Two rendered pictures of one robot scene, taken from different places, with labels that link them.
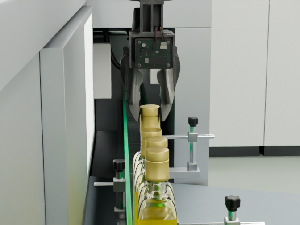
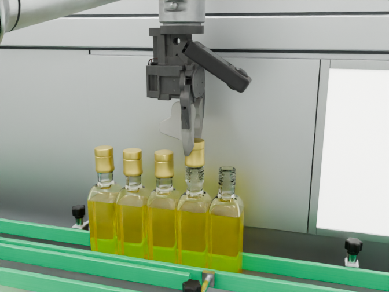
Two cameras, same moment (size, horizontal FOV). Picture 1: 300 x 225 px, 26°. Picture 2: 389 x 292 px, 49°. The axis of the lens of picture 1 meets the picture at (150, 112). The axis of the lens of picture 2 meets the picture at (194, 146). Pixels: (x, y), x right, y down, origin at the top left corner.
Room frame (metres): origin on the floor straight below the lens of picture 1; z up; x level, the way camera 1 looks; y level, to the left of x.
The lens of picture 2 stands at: (1.29, -0.67, 1.37)
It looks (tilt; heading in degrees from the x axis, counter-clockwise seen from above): 15 degrees down; 109
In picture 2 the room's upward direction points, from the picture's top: straight up
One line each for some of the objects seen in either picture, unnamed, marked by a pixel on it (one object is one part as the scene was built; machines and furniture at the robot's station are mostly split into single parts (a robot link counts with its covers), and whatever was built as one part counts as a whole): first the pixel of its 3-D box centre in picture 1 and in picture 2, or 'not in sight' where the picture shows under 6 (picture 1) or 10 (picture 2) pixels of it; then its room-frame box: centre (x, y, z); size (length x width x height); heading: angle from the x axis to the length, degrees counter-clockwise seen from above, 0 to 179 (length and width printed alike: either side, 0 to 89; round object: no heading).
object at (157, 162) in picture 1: (157, 164); (104, 159); (0.89, -0.01, 1.14); 0.04 x 0.04 x 0.04
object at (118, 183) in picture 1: (110, 189); (349, 267); (1.34, 0.09, 0.94); 0.07 x 0.04 x 0.13; 93
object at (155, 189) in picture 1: (157, 178); (105, 170); (0.89, -0.01, 1.12); 0.03 x 0.03 x 0.05
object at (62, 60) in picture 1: (77, 106); (303, 148); (1.24, 0.14, 1.15); 0.90 x 0.03 x 0.34; 3
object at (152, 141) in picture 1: (156, 152); (132, 161); (0.95, -0.01, 1.14); 0.04 x 0.04 x 0.04
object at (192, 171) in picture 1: (184, 156); not in sight; (1.75, -0.10, 0.90); 0.17 x 0.05 x 0.23; 93
